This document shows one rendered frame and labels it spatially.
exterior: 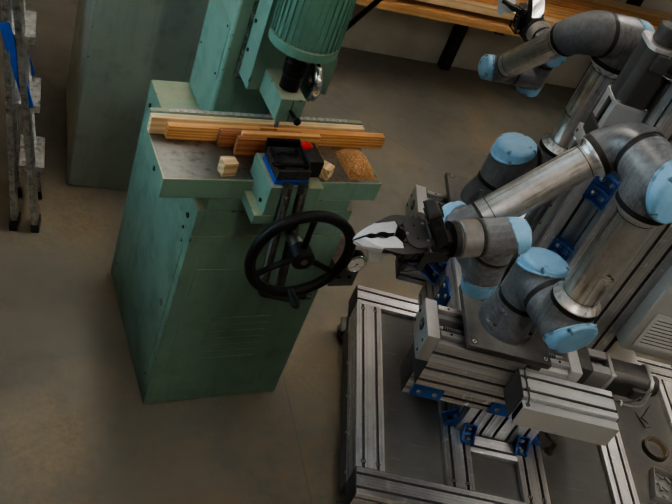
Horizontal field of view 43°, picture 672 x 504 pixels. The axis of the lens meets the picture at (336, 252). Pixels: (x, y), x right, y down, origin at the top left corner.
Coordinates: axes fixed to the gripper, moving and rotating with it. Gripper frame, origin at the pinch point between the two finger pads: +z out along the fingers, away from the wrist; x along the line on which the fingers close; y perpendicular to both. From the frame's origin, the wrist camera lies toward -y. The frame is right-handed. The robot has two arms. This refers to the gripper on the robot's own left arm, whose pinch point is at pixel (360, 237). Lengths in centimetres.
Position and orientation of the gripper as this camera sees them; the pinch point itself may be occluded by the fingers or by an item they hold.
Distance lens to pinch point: 157.3
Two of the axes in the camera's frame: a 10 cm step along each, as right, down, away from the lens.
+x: -2.2, -8.2, 5.3
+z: -9.5, 0.6, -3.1
